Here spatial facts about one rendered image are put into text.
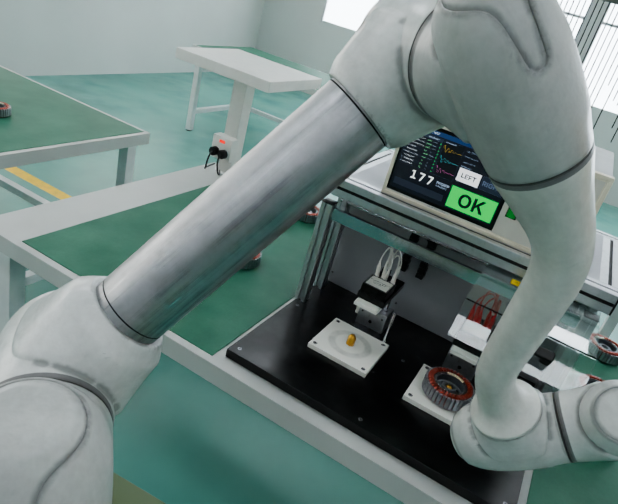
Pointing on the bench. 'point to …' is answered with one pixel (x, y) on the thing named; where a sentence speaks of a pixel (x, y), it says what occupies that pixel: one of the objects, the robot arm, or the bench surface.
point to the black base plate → (369, 389)
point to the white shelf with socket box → (242, 92)
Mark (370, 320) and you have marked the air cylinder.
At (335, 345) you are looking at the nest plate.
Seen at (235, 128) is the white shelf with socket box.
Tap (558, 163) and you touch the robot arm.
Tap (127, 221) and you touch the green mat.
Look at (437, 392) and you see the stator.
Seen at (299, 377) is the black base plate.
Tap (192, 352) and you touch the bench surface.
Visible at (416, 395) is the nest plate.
